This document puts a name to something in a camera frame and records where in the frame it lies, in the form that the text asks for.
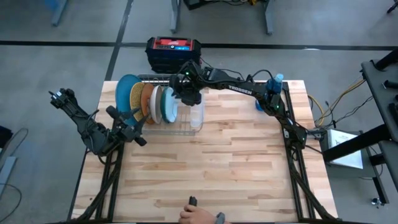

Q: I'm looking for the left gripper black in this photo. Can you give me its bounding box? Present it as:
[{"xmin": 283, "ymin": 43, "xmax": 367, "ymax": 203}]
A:
[{"xmin": 105, "ymin": 105, "xmax": 150, "ymax": 147}]

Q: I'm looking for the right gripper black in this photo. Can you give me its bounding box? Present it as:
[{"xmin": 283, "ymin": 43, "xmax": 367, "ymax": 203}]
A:
[{"xmin": 169, "ymin": 60, "xmax": 205, "ymax": 107}]

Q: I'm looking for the yellow speckled plate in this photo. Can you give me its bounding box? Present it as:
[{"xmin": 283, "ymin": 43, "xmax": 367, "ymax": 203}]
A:
[{"xmin": 129, "ymin": 82, "xmax": 146, "ymax": 123}]

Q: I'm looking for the red-brown plate with flower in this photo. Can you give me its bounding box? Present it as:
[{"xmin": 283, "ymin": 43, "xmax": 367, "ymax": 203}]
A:
[{"xmin": 140, "ymin": 82, "xmax": 155, "ymax": 125}]

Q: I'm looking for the beige plate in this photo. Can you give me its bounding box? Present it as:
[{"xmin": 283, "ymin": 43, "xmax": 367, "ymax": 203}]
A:
[{"xmin": 149, "ymin": 85, "xmax": 164, "ymax": 124}]

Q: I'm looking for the small light blue plate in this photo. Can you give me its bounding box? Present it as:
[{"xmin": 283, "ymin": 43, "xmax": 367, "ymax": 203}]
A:
[{"xmin": 160, "ymin": 86, "xmax": 180, "ymax": 124}]

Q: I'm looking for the large dark blue plate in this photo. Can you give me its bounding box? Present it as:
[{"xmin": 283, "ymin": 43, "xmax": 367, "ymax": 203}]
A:
[{"xmin": 114, "ymin": 73, "xmax": 142, "ymax": 127}]

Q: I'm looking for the clear plastic utensil cup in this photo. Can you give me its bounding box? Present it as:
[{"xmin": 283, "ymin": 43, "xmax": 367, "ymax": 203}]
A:
[{"xmin": 189, "ymin": 93, "xmax": 205, "ymax": 128}]

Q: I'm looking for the red and black power station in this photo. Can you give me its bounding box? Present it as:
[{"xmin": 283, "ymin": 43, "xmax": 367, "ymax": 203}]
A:
[{"xmin": 145, "ymin": 36, "xmax": 202, "ymax": 75}]

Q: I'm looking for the grey desk leg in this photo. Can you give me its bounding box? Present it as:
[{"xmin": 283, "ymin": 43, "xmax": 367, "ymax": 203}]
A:
[
  {"xmin": 51, "ymin": 0, "xmax": 68, "ymax": 27},
  {"xmin": 169, "ymin": 0, "xmax": 182, "ymax": 34},
  {"xmin": 264, "ymin": 0, "xmax": 276, "ymax": 35}
]

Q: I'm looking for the black equipment under desk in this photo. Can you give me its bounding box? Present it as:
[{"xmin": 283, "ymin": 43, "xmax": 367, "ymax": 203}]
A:
[{"xmin": 182, "ymin": 0, "xmax": 267, "ymax": 11}]

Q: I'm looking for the blue dish soap bottle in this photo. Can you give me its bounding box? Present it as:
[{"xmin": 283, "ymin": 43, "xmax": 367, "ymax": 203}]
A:
[{"xmin": 255, "ymin": 73, "xmax": 284, "ymax": 112}]

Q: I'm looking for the person's hand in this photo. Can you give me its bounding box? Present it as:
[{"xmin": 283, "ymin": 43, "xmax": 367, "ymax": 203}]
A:
[{"xmin": 178, "ymin": 203, "xmax": 218, "ymax": 224}]

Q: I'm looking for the black bag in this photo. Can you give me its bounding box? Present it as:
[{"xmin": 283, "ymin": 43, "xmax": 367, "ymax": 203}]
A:
[{"xmin": 0, "ymin": 126, "xmax": 14, "ymax": 149}]

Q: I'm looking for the black stand beam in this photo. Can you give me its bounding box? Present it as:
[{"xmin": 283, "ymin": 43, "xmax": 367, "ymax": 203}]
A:
[{"xmin": 322, "ymin": 124, "xmax": 392, "ymax": 162}]

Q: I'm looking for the white paper sheet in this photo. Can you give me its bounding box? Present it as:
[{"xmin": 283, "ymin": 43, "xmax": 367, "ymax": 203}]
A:
[{"xmin": 329, "ymin": 129, "xmax": 364, "ymax": 170}]

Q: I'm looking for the grey side table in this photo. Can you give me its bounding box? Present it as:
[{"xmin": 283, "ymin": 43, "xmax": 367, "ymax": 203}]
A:
[{"xmin": 360, "ymin": 58, "xmax": 398, "ymax": 142}]

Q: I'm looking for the metal wire dish rack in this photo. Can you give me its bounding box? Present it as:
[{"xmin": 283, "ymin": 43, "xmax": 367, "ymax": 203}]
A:
[{"xmin": 136, "ymin": 73, "xmax": 205, "ymax": 136}]

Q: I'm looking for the black power cable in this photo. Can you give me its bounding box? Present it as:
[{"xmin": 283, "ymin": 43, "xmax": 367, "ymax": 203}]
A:
[{"xmin": 200, "ymin": 57, "xmax": 256, "ymax": 85}]

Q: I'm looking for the black aluminium table rail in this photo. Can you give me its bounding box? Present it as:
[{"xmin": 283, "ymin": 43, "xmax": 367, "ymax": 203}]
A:
[{"xmin": 141, "ymin": 74, "xmax": 289, "ymax": 86}]

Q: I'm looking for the yellow cable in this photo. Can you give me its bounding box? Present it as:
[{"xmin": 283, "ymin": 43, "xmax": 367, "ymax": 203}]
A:
[{"xmin": 307, "ymin": 79, "xmax": 366, "ymax": 121}]

